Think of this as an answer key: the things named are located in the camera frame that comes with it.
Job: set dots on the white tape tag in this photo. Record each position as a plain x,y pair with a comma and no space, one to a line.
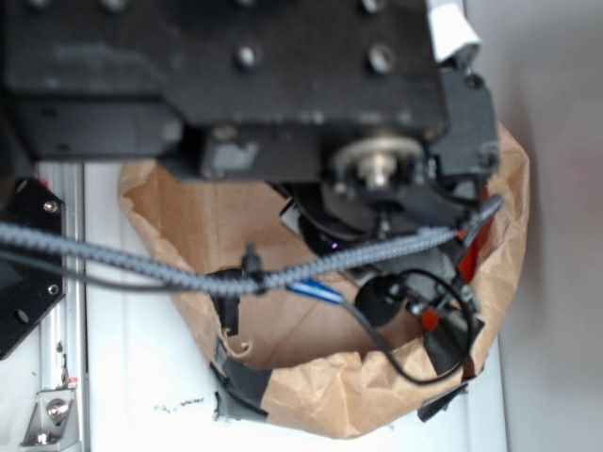
453,37

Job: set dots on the aluminium frame rail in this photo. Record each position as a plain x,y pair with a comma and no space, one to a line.
63,330

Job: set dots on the brown paper bag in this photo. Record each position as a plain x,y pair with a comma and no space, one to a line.
298,362

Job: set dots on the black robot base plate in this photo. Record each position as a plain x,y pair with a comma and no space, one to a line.
28,294

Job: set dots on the orange toy carrot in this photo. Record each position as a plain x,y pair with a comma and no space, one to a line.
454,304

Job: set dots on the black foam microphone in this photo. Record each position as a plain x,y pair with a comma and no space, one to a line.
380,300

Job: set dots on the silver corner bracket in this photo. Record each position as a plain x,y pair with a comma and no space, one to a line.
54,424

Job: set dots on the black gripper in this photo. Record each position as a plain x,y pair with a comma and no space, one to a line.
341,104

